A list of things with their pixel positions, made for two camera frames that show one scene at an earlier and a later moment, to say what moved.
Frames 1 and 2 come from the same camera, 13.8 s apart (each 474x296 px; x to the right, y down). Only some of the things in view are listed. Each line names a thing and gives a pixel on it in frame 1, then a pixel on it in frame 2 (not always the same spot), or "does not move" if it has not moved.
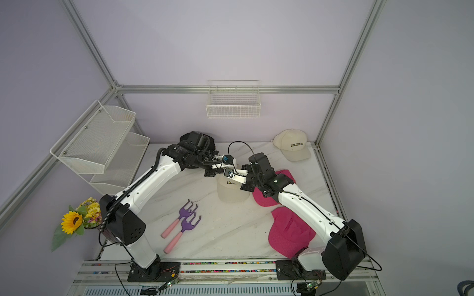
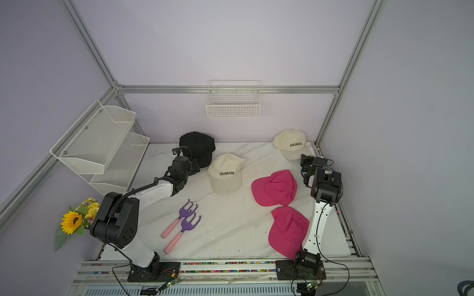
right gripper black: x=248 y=188 → x=305 y=159
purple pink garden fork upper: x=184 y=213 does not move
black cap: x=204 y=144 does not move
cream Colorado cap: x=293 y=144 does not move
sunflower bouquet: x=87 y=215 does not move
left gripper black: x=213 y=172 → x=192 y=169
